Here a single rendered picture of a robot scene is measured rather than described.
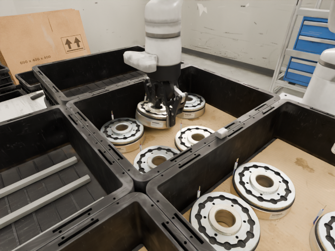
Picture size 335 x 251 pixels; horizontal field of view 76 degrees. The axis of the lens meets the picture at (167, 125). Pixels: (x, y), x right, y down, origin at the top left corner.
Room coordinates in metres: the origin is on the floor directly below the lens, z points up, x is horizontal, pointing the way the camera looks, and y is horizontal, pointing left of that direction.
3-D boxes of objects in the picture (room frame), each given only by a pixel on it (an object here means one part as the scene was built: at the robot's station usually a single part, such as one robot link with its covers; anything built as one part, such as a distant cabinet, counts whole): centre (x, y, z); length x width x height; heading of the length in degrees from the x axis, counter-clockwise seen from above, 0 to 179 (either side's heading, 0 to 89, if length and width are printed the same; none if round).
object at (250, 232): (0.18, -0.08, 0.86); 0.10 x 0.10 x 0.01
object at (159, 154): (0.30, 0.02, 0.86); 0.05 x 0.05 x 0.01
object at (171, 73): (0.45, 0.01, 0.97); 0.08 x 0.08 x 0.09
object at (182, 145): (0.37, -0.07, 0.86); 0.10 x 0.10 x 0.01
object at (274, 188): (0.25, -0.17, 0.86); 0.05 x 0.05 x 0.01
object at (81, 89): (0.66, 0.17, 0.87); 0.40 x 0.30 x 0.11; 130
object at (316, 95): (0.53, -0.43, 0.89); 0.09 x 0.09 x 0.17; 54
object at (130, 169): (0.43, -0.02, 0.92); 0.40 x 0.30 x 0.02; 130
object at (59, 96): (0.66, 0.17, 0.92); 0.40 x 0.30 x 0.02; 130
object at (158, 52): (0.44, 0.02, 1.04); 0.11 x 0.09 x 0.06; 130
